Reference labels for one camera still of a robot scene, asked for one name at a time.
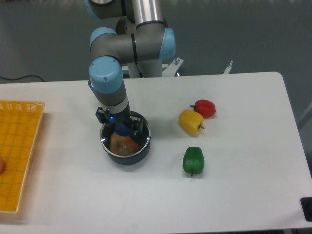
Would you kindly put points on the dark pot blue handle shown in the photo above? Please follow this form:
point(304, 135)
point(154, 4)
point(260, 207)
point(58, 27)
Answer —
point(126, 158)

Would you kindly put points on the yellow wicker basket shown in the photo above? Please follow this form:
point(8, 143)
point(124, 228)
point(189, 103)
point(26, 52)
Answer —
point(19, 125)

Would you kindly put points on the golden pastry bread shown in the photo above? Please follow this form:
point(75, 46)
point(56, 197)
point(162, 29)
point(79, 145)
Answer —
point(123, 145)

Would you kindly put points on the yellow bell pepper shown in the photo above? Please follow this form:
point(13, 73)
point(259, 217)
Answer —
point(191, 122)

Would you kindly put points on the black object table corner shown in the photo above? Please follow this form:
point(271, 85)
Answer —
point(306, 203)

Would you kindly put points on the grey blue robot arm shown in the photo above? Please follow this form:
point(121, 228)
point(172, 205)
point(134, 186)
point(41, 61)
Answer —
point(151, 40)

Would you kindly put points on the red bell pepper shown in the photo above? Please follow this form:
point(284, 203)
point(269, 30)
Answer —
point(204, 107)

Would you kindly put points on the glass pot lid blue knob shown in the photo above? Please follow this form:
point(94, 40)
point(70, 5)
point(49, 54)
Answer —
point(142, 139)

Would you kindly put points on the green bell pepper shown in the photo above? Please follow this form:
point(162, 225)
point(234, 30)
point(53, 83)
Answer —
point(193, 161)

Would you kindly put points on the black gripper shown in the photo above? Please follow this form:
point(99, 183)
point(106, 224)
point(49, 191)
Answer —
point(134, 123)

